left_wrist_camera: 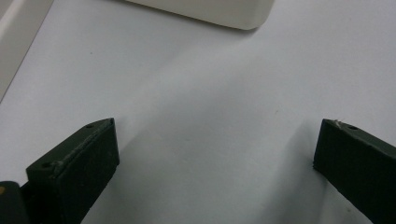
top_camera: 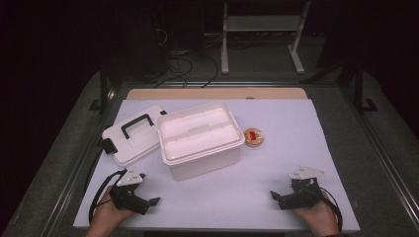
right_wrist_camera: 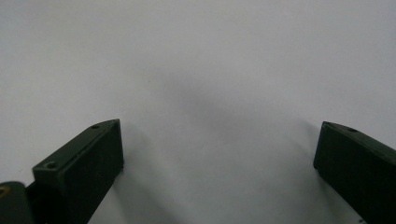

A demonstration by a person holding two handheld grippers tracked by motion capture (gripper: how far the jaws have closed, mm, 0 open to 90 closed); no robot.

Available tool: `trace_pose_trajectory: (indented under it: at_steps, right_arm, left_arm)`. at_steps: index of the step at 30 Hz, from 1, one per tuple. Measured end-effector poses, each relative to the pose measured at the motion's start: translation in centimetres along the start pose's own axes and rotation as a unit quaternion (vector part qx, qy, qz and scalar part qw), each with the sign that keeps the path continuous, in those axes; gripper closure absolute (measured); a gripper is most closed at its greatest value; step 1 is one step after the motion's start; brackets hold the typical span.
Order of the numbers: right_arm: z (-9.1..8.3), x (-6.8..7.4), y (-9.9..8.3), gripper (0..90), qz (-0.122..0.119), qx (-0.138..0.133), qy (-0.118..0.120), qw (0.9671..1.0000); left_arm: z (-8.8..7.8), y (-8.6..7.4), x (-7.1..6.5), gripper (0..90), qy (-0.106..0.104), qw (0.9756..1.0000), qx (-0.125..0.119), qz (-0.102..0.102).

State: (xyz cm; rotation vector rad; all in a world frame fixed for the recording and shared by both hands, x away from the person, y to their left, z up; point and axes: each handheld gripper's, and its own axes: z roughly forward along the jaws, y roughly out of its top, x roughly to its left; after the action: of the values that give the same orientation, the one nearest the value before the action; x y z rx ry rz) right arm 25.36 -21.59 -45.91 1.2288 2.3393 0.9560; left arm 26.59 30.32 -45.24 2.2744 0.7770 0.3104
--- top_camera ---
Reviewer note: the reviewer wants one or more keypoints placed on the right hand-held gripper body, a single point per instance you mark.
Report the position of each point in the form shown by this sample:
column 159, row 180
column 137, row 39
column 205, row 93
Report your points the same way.
column 303, row 194

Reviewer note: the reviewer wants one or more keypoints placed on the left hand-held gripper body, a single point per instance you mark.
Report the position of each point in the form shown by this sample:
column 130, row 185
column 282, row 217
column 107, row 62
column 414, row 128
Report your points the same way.
column 126, row 197

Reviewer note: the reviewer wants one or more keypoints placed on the white plastic storage box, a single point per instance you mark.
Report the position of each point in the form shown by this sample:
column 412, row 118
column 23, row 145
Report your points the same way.
column 204, row 164

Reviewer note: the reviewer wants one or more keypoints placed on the white divided tray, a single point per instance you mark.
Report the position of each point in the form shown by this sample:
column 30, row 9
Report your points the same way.
column 197, row 131

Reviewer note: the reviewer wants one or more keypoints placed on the person's right hand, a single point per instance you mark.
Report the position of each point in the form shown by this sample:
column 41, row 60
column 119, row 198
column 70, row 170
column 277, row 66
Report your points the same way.
column 318, row 219

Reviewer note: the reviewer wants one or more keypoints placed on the person's left hand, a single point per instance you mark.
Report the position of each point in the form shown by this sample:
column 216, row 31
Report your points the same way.
column 105, row 217

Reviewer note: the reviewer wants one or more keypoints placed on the white table mat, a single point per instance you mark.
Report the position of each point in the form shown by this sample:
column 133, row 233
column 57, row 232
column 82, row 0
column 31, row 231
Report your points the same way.
column 290, row 158

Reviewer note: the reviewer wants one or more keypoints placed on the round orange tin red label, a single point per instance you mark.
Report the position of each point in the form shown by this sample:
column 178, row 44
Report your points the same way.
column 253, row 137

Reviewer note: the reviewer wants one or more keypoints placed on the light wooden board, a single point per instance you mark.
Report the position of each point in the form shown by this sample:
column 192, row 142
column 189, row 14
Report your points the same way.
column 197, row 93

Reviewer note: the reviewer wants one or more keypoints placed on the white metal stand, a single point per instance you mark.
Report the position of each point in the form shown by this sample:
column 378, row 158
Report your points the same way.
column 263, row 23

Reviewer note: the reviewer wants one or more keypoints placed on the black frame post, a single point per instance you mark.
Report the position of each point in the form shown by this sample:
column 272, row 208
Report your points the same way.
column 359, row 92
column 103, row 89

